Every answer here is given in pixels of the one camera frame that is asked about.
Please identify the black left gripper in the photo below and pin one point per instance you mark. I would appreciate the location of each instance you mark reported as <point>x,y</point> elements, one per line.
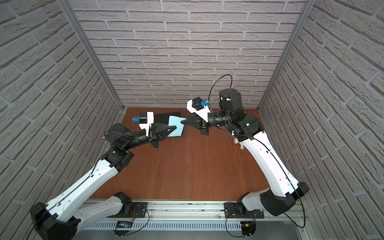
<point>153,136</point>

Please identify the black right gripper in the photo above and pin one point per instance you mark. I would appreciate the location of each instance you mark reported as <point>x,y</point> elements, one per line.
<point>198,123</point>

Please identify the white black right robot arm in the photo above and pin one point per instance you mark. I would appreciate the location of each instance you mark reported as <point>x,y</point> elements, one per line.
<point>284,189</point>

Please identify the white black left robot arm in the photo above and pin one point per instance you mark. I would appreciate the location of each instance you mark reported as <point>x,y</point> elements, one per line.
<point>62,217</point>

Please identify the small green circuit board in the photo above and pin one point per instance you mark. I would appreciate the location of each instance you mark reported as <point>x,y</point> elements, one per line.
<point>124,224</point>

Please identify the small black connector board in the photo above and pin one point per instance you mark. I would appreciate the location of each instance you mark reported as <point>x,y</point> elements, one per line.
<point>248,228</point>

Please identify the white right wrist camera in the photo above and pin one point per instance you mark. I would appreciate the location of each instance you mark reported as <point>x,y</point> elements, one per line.
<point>199,107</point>

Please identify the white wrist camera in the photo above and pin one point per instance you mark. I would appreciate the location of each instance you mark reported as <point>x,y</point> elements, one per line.
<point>145,121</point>
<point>199,107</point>

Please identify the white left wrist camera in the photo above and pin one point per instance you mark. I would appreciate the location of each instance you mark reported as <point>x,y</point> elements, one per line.
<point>145,121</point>

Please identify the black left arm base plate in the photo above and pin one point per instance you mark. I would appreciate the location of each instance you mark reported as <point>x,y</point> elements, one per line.
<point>137,210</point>

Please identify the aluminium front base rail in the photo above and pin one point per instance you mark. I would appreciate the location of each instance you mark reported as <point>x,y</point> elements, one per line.
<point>200,220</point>

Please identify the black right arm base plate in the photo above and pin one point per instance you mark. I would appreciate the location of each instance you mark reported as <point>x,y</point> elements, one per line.
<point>234,210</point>

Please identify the aluminium left corner post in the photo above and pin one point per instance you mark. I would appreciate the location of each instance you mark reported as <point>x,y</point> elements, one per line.
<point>79,31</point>

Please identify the aluminium corner post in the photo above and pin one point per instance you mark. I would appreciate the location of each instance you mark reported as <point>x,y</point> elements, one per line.
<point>79,31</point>
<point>307,8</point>

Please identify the aluminium right corner post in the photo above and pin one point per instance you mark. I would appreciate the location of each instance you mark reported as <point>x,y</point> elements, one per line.
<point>307,8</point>

